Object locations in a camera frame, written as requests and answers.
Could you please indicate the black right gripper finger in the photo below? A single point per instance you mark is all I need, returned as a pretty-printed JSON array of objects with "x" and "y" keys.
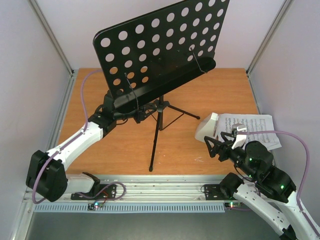
[
  {"x": 213, "y": 146},
  {"x": 228, "y": 138}
]

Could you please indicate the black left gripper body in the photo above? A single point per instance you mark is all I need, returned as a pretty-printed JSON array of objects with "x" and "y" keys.
[{"x": 139, "y": 117}]

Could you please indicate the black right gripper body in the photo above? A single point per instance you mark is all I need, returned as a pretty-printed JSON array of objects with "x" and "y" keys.
[{"x": 222, "y": 150}]

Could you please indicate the white metronome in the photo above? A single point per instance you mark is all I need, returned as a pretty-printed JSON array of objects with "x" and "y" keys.
[{"x": 207, "y": 127}]

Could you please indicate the sheet music page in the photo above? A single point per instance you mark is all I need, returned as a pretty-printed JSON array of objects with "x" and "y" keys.
[{"x": 254, "y": 123}]

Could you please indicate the black tripod music stand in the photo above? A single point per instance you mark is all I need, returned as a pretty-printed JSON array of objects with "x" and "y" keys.
[{"x": 146, "y": 57}]

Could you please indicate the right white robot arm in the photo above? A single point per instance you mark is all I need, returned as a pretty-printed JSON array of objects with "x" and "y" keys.
[{"x": 278, "y": 201}]

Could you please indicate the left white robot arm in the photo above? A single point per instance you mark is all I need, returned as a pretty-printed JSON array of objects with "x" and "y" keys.
[{"x": 47, "y": 170}]

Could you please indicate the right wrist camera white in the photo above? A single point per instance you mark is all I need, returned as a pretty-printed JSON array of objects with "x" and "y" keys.
[{"x": 239, "y": 132}]

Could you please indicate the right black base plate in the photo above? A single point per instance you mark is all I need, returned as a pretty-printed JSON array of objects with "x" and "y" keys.
[{"x": 215, "y": 192}]

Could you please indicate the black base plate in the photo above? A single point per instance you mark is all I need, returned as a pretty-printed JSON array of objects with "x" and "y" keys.
[
  {"x": 100, "y": 192},
  {"x": 215, "y": 192}
]

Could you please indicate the grey slotted cable duct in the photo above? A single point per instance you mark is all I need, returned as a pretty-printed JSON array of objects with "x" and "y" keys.
[{"x": 130, "y": 208}]

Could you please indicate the aluminium front rail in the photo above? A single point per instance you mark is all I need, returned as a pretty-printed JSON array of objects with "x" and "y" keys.
[{"x": 162, "y": 188}]

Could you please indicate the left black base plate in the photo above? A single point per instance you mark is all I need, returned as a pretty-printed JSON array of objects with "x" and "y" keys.
[{"x": 100, "y": 192}]

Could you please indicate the aluminium frame rail left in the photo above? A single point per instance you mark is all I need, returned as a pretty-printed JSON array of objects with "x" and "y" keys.
[{"x": 58, "y": 70}]

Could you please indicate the aluminium frame rail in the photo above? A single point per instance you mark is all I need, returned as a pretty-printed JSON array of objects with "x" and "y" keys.
[
  {"x": 58, "y": 70},
  {"x": 284, "y": 8}
]

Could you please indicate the aluminium frame rail right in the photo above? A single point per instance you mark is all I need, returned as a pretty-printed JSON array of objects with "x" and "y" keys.
[{"x": 284, "y": 8}]

